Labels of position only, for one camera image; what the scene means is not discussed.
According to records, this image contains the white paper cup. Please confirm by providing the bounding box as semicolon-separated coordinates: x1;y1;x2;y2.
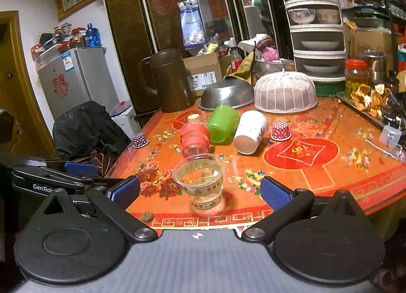
233;110;269;155

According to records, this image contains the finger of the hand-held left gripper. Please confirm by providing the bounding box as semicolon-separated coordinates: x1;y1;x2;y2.
11;165;125;189
0;154;99;177

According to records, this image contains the purple polka-dot small cup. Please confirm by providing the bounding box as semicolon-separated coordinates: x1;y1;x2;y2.
132;132;149;148

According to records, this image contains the stacked dish storage rack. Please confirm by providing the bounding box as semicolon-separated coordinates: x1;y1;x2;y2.
279;0;348;97

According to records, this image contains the metal colander bowl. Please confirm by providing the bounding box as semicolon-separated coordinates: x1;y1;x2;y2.
198;77;256;111

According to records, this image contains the black jacket on chair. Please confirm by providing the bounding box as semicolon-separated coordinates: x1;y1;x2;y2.
52;100;131;176

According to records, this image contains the metal canister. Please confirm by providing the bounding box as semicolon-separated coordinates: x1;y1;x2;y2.
362;49;390;84

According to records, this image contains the clear patterned plastic cup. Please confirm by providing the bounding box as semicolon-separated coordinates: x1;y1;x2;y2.
173;153;226;216

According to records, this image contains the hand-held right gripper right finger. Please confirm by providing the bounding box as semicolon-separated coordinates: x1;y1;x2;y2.
240;176;374;244

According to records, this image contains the grey refrigerator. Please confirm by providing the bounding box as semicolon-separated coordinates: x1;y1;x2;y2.
37;46;120;120

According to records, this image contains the red polka-dot small cup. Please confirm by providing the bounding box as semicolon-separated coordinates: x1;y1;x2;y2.
270;121;292;141

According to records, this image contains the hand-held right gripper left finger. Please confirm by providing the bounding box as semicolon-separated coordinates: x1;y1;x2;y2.
32;176;158;244

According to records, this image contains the red-lidded glass jar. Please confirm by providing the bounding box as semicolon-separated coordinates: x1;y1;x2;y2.
345;59;370;98

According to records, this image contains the green plastic cup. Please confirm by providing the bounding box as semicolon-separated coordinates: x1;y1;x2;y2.
207;105;240;145

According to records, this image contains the white mesh food cover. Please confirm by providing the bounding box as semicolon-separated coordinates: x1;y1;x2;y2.
254;69;318;114

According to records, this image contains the red-labelled soda bottle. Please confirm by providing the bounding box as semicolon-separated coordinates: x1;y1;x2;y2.
230;46;243;73

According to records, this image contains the wooden door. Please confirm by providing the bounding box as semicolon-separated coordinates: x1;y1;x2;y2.
0;11;58;158

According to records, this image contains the blue plastic bottle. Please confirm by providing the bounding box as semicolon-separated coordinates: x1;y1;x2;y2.
86;23;101;48

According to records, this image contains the white box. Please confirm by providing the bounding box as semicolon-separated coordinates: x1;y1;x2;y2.
110;100;141;140

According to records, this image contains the brown plastic pitcher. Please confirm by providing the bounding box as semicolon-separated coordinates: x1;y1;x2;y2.
138;48;196;113

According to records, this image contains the cardboard box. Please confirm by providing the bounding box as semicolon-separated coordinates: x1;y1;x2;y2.
183;53;223;97

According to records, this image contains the small clear plastic container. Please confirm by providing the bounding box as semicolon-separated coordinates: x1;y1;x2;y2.
380;124;403;149

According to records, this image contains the blue and white bag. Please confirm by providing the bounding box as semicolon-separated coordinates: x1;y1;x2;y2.
177;0;208;50

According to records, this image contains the tray of dried orange peels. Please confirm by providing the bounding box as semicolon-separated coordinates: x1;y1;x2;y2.
336;83;406;135

